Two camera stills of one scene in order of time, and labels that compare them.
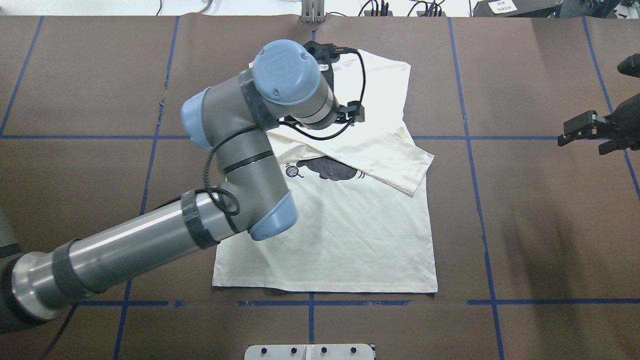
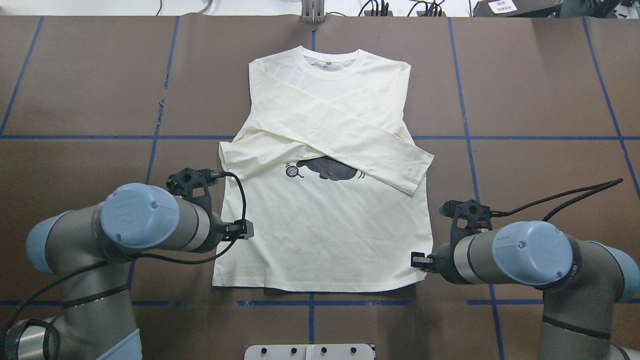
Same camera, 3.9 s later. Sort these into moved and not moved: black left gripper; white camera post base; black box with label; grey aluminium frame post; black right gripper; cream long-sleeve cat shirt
Moved: black right gripper; black left gripper
Not moved: white camera post base; grey aluminium frame post; cream long-sleeve cat shirt; black box with label
